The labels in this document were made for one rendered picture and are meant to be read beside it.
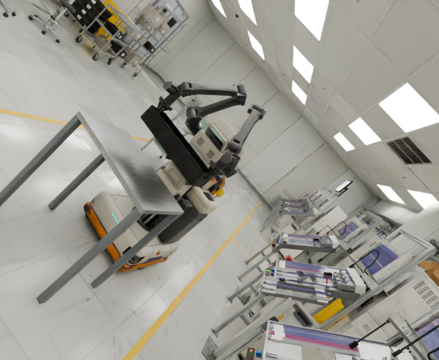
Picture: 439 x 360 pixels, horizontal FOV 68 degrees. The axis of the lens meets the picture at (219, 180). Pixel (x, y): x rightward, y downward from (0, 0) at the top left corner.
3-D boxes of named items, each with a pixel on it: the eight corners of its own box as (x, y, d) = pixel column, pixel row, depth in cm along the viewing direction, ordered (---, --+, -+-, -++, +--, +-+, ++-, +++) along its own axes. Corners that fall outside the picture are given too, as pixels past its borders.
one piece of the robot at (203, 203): (136, 203, 305) (201, 145, 290) (168, 251, 289) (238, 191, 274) (114, 202, 274) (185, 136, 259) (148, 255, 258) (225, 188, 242)
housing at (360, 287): (353, 301, 270) (355, 284, 270) (344, 281, 318) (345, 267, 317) (364, 302, 269) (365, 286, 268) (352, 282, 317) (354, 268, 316)
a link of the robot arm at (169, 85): (190, 94, 205) (188, 84, 209) (180, 83, 195) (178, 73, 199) (175, 103, 209) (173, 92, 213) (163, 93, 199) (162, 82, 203)
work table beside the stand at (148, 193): (51, 205, 235) (128, 131, 220) (97, 288, 214) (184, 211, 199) (-10, 202, 193) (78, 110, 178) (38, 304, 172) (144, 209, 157)
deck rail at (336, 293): (273, 287, 282) (273, 281, 282) (273, 286, 284) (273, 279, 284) (360, 301, 268) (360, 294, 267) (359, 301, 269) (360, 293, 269)
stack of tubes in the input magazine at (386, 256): (372, 276, 268) (400, 256, 263) (359, 258, 318) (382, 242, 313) (382, 288, 267) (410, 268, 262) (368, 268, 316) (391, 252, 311)
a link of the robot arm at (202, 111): (250, 106, 224) (247, 95, 229) (245, 93, 212) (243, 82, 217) (190, 125, 232) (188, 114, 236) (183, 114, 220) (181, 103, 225)
